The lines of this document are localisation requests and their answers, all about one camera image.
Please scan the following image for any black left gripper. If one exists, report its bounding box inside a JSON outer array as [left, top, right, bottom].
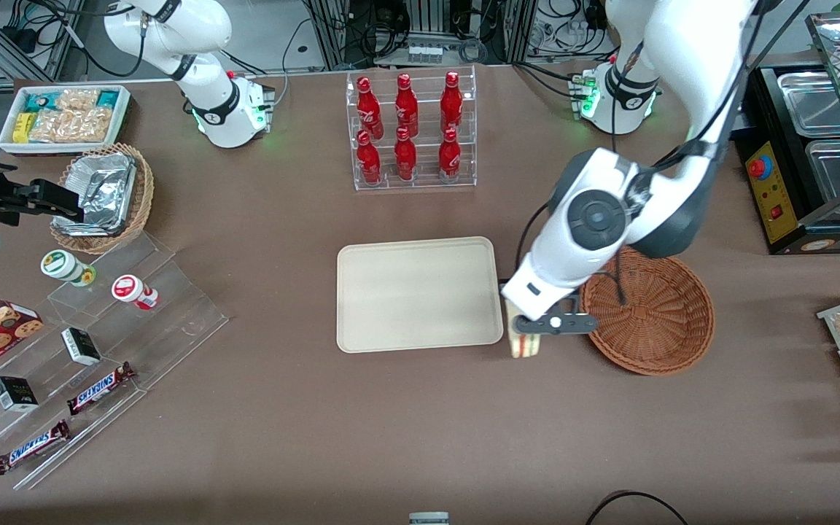
[[514, 292, 583, 338]]

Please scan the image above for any triangular sandwich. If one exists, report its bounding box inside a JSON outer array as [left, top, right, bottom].
[[509, 305, 543, 360]]

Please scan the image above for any beige plastic tray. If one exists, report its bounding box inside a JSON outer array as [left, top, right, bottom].
[[336, 236, 505, 354]]

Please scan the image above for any light tan wicker basket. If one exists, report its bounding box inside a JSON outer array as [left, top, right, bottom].
[[49, 141, 155, 255]]

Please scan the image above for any dark brown wicker basket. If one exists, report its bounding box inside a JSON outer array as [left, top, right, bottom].
[[578, 246, 717, 377]]

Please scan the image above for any green lid yogurt cup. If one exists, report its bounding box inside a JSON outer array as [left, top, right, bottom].
[[40, 249, 97, 288]]

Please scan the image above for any clear cracker bag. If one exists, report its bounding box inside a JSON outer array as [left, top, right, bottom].
[[55, 87, 101, 112], [29, 107, 114, 144]]

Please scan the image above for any red lid yogurt cup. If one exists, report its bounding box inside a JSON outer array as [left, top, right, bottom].
[[111, 273, 160, 311]]

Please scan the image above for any white plastic bin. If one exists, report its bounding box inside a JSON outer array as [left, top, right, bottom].
[[0, 84, 133, 158]]

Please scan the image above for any small black carton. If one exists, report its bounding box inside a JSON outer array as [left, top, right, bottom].
[[61, 327, 102, 367], [0, 376, 40, 413]]

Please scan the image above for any clear acrylic bottle rack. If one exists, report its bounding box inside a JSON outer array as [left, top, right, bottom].
[[346, 65, 478, 193]]

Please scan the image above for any clear acrylic stepped rack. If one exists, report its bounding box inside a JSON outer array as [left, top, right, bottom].
[[0, 231, 230, 491]]

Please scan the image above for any red cola bottle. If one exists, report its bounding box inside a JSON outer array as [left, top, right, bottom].
[[440, 70, 464, 133], [393, 126, 419, 182], [356, 76, 385, 140], [355, 130, 384, 185], [437, 127, 462, 184], [394, 72, 420, 139]]

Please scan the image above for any Snickers chocolate bar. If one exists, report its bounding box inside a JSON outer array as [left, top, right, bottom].
[[0, 419, 71, 477], [66, 362, 137, 417]]

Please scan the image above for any black food warmer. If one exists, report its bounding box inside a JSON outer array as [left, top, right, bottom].
[[734, 11, 840, 257]]

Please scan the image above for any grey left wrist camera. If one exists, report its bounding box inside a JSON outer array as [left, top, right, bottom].
[[537, 311, 601, 337]]

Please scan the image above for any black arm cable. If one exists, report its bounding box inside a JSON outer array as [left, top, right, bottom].
[[516, 0, 816, 306]]

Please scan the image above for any black floor cable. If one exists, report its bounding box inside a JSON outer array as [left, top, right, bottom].
[[583, 490, 691, 525]]

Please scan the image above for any aluminium frame rack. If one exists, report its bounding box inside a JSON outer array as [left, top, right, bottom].
[[302, 0, 539, 70]]

